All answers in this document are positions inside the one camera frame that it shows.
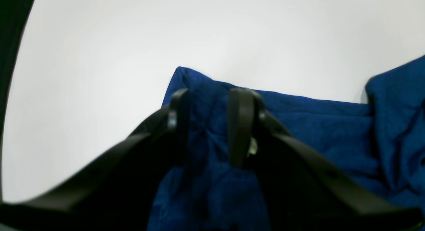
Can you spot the blue long-sleeve shirt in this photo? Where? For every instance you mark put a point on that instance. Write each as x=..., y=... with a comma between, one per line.
x=380, y=145

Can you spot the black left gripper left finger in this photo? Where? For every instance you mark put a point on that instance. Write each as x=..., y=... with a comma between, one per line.
x=115, y=192

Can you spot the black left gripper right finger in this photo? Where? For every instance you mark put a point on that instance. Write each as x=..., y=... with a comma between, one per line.
x=303, y=190

